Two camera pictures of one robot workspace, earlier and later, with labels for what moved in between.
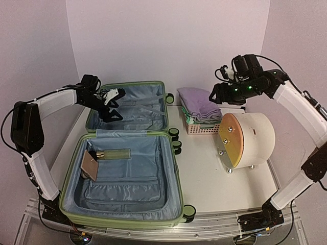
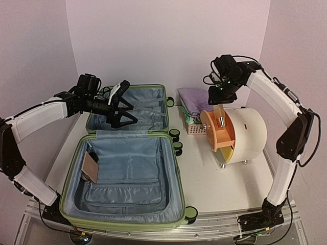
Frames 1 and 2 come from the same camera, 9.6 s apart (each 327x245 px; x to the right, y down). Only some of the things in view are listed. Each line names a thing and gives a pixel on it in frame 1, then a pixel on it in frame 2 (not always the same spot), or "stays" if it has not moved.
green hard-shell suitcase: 124,173 stays
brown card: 90,165 stays
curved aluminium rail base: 39,228 stays
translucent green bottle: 114,154 -> 219,114
